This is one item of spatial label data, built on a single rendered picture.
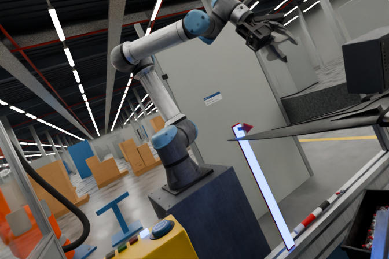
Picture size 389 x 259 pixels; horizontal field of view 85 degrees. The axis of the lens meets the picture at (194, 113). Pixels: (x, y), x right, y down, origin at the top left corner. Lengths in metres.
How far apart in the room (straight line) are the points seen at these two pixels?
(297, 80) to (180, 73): 8.49
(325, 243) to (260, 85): 1.98
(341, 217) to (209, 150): 1.48
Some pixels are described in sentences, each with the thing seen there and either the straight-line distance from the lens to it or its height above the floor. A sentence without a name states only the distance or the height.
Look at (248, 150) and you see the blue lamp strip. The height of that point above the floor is 1.12.
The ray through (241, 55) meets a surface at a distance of 2.48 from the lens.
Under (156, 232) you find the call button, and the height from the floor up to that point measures 1.08.
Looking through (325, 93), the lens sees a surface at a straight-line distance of 2.23.
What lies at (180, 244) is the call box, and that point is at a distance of 0.46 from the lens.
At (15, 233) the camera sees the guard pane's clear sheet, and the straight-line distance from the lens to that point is 1.19.
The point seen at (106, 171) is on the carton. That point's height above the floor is 0.44.
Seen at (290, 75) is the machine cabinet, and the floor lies 0.84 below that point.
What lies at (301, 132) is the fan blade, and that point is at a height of 1.18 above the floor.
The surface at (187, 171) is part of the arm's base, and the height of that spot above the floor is 1.05.
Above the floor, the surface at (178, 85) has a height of 1.53.
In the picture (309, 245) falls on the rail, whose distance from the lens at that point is 0.69.
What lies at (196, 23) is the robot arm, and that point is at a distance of 0.75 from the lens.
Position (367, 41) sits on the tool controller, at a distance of 0.94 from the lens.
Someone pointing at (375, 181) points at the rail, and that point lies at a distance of 0.88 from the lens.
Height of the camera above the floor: 1.27
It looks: 1 degrees down
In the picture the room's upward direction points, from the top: 25 degrees counter-clockwise
